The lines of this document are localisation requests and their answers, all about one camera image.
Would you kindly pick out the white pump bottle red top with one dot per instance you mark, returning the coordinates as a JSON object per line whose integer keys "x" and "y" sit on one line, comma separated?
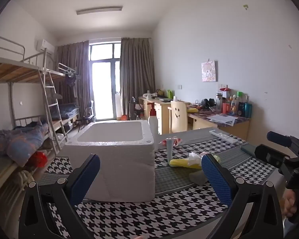
{"x": 153, "y": 127}

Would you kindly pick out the black headphones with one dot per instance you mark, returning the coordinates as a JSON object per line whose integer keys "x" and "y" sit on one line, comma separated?
{"x": 208, "y": 103}

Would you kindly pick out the metal bunk ladder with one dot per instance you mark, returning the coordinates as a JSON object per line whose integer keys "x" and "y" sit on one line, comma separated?
{"x": 51, "y": 104}

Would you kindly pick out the dark hanging clothes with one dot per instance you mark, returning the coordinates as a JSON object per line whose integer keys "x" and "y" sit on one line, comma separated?
{"x": 71, "y": 81}

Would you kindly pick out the white remote control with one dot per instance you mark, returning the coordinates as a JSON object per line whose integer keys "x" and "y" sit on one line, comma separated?
{"x": 223, "y": 136}

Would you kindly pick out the houndstooth tablecloth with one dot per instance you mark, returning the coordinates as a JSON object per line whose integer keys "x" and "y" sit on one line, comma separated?
{"x": 164, "y": 216}

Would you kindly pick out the cartoon wall picture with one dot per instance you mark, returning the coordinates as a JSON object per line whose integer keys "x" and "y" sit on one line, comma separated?
{"x": 209, "y": 71}

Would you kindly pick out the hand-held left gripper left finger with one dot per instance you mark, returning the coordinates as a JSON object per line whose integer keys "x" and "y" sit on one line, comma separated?
{"x": 86, "y": 176}

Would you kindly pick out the yellow sponge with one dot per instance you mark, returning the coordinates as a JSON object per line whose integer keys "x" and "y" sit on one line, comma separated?
{"x": 180, "y": 163}

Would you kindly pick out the dark smartphone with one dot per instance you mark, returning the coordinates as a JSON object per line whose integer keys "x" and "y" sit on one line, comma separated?
{"x": 248, "y": 150}

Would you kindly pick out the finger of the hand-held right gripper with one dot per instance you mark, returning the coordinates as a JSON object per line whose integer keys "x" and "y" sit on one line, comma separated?
{"x": 269, "y": 155}
{"x": 279, "y": 139}

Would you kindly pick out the wooden chair smiley face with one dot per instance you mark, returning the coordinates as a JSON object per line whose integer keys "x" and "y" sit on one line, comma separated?
{"x": 178, "y": 117}

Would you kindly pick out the ceiling tube light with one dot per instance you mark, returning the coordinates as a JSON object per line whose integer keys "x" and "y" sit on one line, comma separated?
{"x": 99, "y": 10}

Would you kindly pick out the brown curtain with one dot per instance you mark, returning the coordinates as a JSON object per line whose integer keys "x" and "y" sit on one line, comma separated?
{"x": 72, "y": 57}
{"x": 137, "y": 67}

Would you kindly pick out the printed paper sheets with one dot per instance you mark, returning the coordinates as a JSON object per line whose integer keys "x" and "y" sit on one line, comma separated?
{"x": 221, "y": 119}

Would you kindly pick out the patterned blanket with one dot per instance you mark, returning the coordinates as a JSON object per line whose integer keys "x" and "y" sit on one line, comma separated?
{"x": 22, "y": 142}

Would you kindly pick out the black folding chair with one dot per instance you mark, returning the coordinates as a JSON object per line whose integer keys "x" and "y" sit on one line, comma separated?
{"x": 86, "y": 117}

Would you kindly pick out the red snack packet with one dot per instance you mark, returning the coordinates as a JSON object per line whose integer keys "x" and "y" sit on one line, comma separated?
{"x": 178, "y": 141}

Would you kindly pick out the person's right hand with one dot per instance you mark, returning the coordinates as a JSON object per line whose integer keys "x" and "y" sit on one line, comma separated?
{"x": 289, "y": 203}

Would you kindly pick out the white air conditioner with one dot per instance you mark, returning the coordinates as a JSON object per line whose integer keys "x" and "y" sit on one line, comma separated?
{"x": 44, "y": 46}

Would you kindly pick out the white paper tissue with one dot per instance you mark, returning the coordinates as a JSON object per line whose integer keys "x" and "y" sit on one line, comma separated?
{"x": 194, "y": 157}

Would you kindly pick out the row of toiletry bottles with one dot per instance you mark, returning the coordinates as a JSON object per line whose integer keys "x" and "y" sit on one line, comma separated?
{"x": 235, "y": 105}

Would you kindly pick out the red plastic bag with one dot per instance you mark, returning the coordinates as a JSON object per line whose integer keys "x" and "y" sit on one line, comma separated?
{"x": 38, "y": 159}

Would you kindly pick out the light wooden desk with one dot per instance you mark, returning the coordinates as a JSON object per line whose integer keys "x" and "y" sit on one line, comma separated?
{"x": 159, "y": 107}

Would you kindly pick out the glass balcony door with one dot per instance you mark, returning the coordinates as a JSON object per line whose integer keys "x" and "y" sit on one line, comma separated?
{"x": 103, "y": 79}

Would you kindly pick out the metal bunk bed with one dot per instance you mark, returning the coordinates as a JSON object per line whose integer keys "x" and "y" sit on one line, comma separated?
{"x": 12, "y": 72}

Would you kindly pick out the green paper bag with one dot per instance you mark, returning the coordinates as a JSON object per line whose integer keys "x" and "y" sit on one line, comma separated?
{"x": 170, "y": 94}

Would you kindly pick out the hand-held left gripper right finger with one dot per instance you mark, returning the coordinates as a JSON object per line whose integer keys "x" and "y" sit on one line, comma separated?
{"x": 217, "y": 180}

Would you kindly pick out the yellow cloth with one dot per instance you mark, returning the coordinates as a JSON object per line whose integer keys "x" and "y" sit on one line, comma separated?
{"x": 192, "y": 110}

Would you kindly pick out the white foam box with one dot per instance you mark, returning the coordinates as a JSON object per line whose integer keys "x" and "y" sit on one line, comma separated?
{"x": 119, "y": 159}

